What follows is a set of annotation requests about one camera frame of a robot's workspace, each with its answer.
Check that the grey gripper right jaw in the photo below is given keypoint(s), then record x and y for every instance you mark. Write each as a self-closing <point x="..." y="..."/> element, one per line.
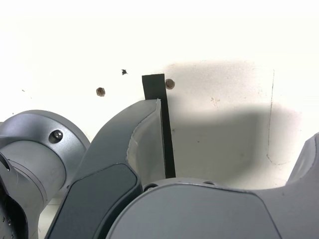
<point x="199" y="214"/>

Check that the black tape strip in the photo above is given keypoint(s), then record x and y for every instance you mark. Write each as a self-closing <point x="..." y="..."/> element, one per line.
<point x="167" y="139"/>

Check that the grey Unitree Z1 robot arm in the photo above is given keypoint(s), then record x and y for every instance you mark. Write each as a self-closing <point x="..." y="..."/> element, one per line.
<point x="37" y="149"/>

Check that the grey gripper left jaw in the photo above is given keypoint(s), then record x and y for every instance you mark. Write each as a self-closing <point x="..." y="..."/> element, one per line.
<point x="99" y="189"/>

